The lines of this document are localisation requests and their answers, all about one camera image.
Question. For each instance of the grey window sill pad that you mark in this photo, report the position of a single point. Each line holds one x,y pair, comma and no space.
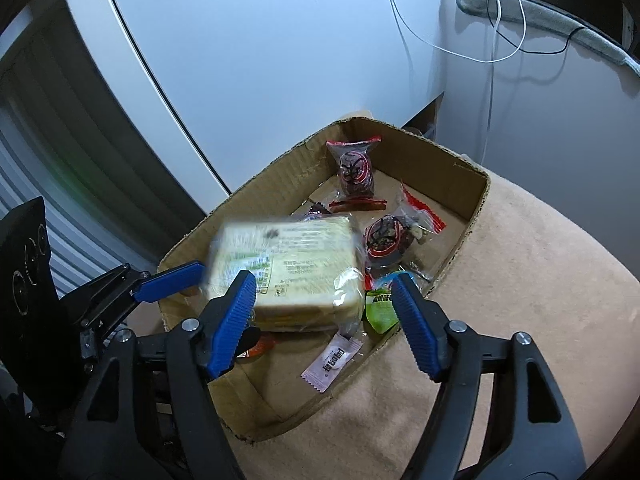
542,18

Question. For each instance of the brown cardboard box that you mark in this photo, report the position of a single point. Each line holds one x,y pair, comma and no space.
261,398

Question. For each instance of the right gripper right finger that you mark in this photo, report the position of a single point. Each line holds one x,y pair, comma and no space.
530,433

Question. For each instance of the beige table cloth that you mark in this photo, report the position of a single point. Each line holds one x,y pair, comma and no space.
522,268

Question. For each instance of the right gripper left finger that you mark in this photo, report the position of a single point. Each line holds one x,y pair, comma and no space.
147,412

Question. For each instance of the pink white candy packet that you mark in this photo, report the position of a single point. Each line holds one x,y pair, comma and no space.
321,373

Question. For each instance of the large Snickers bar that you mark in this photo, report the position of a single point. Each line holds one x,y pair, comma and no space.
315,211

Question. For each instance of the clear bag of bread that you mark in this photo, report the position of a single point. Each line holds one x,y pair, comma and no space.
308,274

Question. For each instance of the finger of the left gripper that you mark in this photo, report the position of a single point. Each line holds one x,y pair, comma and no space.
150,284

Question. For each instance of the red date bag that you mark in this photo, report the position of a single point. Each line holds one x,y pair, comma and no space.
355,175
387,240

